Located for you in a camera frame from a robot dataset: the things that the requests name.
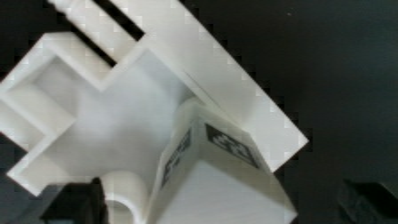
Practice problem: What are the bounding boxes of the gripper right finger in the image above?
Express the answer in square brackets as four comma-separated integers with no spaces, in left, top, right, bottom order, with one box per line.
[335,179,398,224]

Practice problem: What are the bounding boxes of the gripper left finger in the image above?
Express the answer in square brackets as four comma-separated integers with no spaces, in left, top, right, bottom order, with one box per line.
[16,178,111,224]

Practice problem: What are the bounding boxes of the white chair leg block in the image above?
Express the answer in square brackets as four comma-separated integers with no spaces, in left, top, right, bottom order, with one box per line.
[145,99,296,224]

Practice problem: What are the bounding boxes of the white chair seat part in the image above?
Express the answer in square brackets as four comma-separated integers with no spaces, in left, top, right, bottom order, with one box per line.
[0,32,195,224]

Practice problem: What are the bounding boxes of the white U-shaped fence frame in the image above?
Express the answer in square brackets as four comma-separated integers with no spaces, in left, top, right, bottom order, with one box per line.
[48,0,307,169]

